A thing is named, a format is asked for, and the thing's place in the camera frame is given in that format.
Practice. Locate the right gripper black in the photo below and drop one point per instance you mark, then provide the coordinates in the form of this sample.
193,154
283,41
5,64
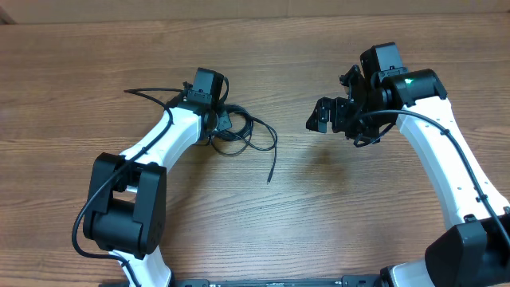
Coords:
341,110

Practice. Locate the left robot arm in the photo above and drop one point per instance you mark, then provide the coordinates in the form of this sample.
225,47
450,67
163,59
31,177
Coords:
125,211

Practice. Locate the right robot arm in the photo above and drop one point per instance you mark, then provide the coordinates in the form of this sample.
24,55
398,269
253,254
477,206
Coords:
381,94

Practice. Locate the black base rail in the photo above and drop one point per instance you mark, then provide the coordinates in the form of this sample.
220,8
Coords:
275,283

